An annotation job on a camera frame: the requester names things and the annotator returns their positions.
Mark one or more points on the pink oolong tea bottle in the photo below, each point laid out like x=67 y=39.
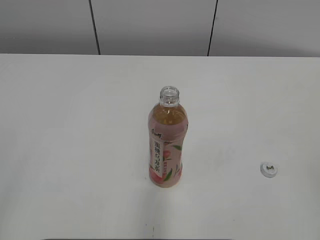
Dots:
x=167 y=126

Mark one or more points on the white bottle cap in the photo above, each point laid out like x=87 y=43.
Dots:
x=268 y=169

